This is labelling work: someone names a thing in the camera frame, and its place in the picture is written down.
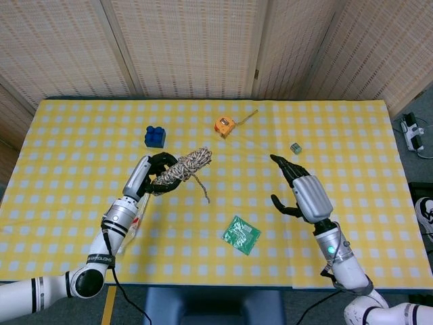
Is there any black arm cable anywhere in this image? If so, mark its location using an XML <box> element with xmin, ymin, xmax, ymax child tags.
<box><xmin>100</xmin><ymin>219</ymin><xmax>153</xmax><ymax>325</ymax></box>
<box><xmin>297</xmin><ymin>267</ymin><xmax>342</xmax><ymax>325</ymax></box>

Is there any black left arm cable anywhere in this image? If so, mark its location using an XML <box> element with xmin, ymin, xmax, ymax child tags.
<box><xmin>100</xmin><ymin>219</ymin><xmax>153</xmax><ymax>325</ymax></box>

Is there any beige black braided rope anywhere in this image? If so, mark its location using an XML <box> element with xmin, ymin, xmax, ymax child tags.
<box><xmin>150</xmin><ymin>146</ymin><xmax>213</xmax><ymax>204</ymax></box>

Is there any green foil packet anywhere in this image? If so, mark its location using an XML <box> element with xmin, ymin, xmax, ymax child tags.
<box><xmin>221</xmin><ymin>215</ymin><xmax>262</xmax><ymax>255</ymax></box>

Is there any yellow white checked tablecloth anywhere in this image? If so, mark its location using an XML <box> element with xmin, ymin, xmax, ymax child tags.
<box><xmin>0</xmin><ymin>99</ymin><xmax>428</xmax><ymax>287</ymax></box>

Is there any white power strip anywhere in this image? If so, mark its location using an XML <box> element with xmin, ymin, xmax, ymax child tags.
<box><xmin>401</xmin><ymin>113</ymin><xmax>427</xmax><ymax>152</ymax></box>

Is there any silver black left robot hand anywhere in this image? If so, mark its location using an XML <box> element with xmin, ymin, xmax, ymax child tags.
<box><xmin>122</xmin><ymin>152</ymin><xmax>182</xmax><ymax>202</ymax></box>

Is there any clear plastic water bottle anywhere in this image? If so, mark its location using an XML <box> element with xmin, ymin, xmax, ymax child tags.
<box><xmin>116</xmin><ymin>192</ymin><xmax>152</xmax><ymax>257</ymax></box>

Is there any blue toy building block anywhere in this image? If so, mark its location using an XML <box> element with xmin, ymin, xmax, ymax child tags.
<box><xmin>144</xmin><ymin>125</ymin><xmax>167</xmax><ymax>149</ymax></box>

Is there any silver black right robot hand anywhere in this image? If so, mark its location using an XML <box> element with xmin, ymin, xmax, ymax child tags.
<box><xmin>269</xmin><ymin>154</ymin><xmax>334</xmax><ymax>224</ymax></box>

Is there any woven beige folding screen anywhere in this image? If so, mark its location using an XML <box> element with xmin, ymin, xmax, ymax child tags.
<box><xmin>0</xmin><ymin>0</ymin><xmax>433</xmax><ymax>150</ymax></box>

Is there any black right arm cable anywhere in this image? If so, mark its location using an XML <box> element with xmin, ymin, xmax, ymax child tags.
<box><xmin>297</xmin><ymin>267</ymin><xmax>342</xmax><ymax>325</ymax></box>

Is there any black white shoe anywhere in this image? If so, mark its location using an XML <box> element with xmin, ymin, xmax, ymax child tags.
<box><xmin>415</xmin><ymin>197</ymin><xmax>433</xmax><ymax>243</ymax></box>

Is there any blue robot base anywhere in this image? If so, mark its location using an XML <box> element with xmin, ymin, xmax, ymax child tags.
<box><xmin>141</xmin><ymin>286</ymin><xmax>285</xmax><ymax>325</ymax></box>

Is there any orange tape measure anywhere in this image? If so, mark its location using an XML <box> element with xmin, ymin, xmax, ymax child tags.
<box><xmin>214</xmin><ymin>108</ymin><xmax>260</xmax><ymax>139</ymax></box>

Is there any yellow floor tape strip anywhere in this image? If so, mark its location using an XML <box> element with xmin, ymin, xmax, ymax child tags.
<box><xmin>101</xmin><ymin>287</ymin><xmax>116</xmax><ymax>325</ymax></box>

